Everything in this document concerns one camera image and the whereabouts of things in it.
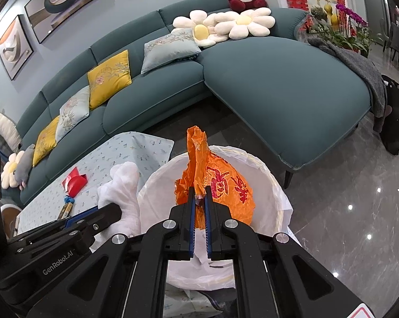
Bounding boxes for grey blanket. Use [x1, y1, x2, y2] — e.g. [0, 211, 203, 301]
[307, 36, 388, 133]

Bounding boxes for floral light blue tablecloth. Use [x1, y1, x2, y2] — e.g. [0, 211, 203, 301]
[16, 131, 175, 236]

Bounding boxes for small framed abstract painting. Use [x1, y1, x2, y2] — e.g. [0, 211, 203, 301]
[0, 15, 34, 81]

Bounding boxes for light blue embroidered cushion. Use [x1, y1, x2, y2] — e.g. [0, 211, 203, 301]
[140, 28, 203, 75]
[55, 86, 91, 143]

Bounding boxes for purple orchid plant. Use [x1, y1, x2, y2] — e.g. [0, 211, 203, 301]
[335, 3, 369, 32]

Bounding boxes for wide framed abstract painting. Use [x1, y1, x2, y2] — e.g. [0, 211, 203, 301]
[24, 0, 116, 43]

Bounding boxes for red paper packet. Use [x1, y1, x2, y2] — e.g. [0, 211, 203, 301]
[63, 167, 89, 198]

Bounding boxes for yellow embroidered cushion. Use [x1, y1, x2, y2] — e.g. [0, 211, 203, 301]
[32, 116, 60, 167]
[87, 50, 132, 110]

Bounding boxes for black bag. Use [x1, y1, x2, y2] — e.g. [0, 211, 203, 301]
[380, 74, 399, 156]

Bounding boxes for dark dining chair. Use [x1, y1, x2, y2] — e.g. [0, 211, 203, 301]
[378, 18, 399, 67]

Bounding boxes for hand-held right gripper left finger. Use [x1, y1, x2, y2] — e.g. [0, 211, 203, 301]
[25, 188, 198, 318]

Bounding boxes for white lined trash bin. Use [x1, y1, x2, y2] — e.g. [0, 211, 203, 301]
[136, 144, 293, 292]

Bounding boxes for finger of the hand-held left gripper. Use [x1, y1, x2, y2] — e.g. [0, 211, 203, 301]
[7, 202, 124, 250]
[55, 205, 105, 228]

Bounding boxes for long white plush toy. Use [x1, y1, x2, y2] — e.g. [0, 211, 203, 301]
[0, 107, 23, 151]

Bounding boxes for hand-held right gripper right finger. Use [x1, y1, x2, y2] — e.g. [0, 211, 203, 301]
[203, 187, 370, 318]

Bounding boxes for grey plush toy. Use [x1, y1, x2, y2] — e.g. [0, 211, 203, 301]
[13, 144, 36, 191]

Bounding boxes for white round chair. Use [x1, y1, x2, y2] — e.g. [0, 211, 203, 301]
[1, 203, 23, 237]

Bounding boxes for green potted plant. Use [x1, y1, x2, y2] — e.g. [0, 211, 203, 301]
[310, 5, 374, 54]

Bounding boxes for teal corner sofa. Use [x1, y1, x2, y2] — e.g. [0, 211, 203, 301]
[16, 0, 374, 206]

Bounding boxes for white daisy flower cushion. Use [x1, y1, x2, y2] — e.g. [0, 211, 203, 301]
[1, 151, 26, 189]
[172, 9, 220, 47]
[213, 7, 276, 38]

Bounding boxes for white tissue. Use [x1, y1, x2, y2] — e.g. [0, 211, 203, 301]
[97, 162, 143, 236]

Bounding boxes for gold and black box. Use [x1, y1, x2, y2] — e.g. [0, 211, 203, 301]
[55, 196, 76, 221]

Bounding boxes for orange printed plastic bag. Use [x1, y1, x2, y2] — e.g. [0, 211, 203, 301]
[174, 125, 256, 231]

